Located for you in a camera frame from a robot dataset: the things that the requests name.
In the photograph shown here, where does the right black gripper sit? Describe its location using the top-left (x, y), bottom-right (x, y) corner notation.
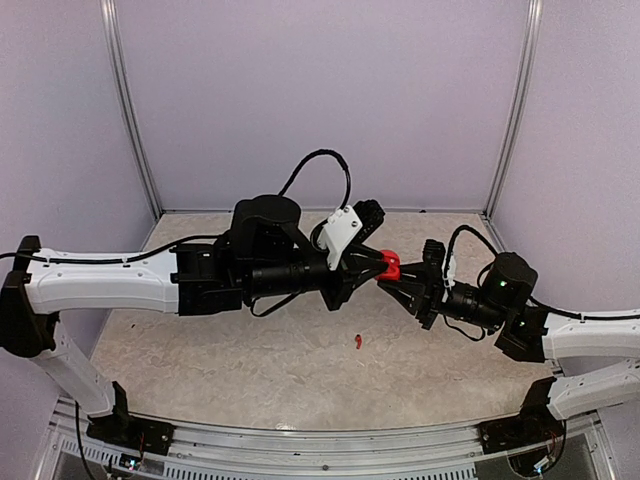
top-left (378, 262), bottom-right (508, 332)

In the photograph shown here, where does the red round charging case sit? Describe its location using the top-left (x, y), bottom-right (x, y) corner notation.
top-left (376, 250), bottom-right (401, 281)

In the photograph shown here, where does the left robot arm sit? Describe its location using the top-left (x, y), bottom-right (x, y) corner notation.
top-left (1, 194), bottom-right (386, 445)

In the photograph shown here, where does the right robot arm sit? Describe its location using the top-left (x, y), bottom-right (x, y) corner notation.
top-left (377, 242), bottom-right (639, 444)

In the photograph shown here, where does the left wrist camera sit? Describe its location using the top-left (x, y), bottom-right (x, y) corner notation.
top-left (315, 199), bottom-right (385, 271)

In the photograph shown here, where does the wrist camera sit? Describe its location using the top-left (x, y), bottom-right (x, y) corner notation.
top-left (422, 239), bottom-right (457, 290)
top-left (315, 199), bottom-right (385, 271)

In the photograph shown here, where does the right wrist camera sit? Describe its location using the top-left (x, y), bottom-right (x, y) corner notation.
top-left (422, 239), bottom-right (457, 290)

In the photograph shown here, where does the right camera cable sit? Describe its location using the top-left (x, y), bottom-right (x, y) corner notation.
top-left (445, 224), bottom-right (499, 266)

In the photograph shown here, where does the camera cable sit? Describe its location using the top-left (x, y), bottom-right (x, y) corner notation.
top-left (445, 224), bottom-right (499, 266)
top-left (277, 148), bottom-right (352, 209)

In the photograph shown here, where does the left camera cable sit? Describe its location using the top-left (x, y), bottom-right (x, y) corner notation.
top-left (277, 148), bottom-right (352, 209)

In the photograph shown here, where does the right aluminium frame post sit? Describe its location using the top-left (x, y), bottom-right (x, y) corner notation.
top-left (485, 0), bottom-right (544, 214)

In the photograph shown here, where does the aluminium frame post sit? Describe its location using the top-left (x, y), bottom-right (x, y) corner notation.
top-left (485, 0), bottom-right (544, 214)
top-left (99, 0), bottom-right (164, 221)

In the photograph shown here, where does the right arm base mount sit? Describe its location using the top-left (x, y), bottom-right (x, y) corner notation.
top-left (477, 415), bottom-right (565, 454)

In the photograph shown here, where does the front aluminium rail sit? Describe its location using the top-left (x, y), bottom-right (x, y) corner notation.
top-left (34, 404), bottom-right (616, 480)

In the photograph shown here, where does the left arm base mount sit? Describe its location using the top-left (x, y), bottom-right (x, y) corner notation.
top-left (87, 415), bottom-right (175, 456)

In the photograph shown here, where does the left aluminium frame post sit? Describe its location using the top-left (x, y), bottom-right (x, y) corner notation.
top-left (99, 0), bottom-right (164, 221)

